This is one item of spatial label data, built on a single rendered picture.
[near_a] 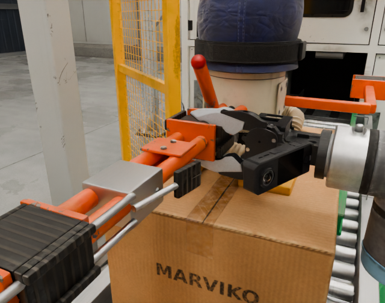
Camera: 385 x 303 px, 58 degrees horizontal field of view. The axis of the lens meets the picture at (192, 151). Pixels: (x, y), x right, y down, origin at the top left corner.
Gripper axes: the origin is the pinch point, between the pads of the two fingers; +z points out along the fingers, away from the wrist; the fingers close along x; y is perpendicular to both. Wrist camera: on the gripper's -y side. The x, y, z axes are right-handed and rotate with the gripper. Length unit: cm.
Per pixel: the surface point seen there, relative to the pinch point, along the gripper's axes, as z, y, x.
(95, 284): 32, 6, -49
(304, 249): -19.2, -3.5, -12.8
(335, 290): -26, 38, -54
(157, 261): 5.1, -4.6, -23.1
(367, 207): -33, 80, -49
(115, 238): -4.1, -26.2, -0.5
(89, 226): -4.7, -29.8, 3.3
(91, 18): 773, 879, -14
